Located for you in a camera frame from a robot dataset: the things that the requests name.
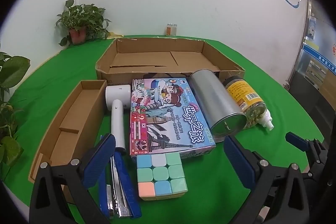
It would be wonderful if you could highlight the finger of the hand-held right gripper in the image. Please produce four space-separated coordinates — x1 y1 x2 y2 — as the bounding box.
285 132 330 181

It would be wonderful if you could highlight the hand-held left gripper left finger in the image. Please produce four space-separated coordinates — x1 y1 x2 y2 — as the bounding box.
29 133 116 224

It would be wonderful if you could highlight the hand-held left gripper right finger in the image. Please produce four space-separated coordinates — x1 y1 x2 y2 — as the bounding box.
223 135 311 224

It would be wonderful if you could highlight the blue stapler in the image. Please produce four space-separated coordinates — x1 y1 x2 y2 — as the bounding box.
98 135 142 219

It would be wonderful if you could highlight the white spray bottle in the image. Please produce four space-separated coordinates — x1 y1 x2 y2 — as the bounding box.
259 109 275 132

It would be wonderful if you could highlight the white hair dryer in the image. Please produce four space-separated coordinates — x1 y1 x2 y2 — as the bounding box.
105 84 132 149

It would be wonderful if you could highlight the pastel puzzle cube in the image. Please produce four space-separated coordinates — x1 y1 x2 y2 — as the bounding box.
136 153 188 201

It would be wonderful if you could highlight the yellow label clear jar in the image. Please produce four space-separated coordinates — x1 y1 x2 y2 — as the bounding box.
223 76 269 130

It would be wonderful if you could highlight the silver metal can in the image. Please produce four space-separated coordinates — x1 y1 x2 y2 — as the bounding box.
188 69 248 144

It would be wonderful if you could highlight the colourful board game box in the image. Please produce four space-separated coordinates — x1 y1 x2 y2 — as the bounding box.
129 78 216 159

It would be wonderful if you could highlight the large cardboard box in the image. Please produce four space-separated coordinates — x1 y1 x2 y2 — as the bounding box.
95 37 246 88

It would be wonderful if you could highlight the narrow open cardboard box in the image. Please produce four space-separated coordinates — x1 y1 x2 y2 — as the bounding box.
28 80 108 205

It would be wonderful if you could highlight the glass door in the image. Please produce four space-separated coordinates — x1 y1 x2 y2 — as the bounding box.
283 0 336 135

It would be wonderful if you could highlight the green tablecloth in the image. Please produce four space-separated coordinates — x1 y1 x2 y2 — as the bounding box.
0 35 326 224

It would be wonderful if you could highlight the large-leaf green plant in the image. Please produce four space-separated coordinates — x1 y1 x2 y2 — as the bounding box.
0 52 30 180

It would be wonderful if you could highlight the potted plant in red pot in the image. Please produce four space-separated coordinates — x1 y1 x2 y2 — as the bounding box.
56 0 112 46

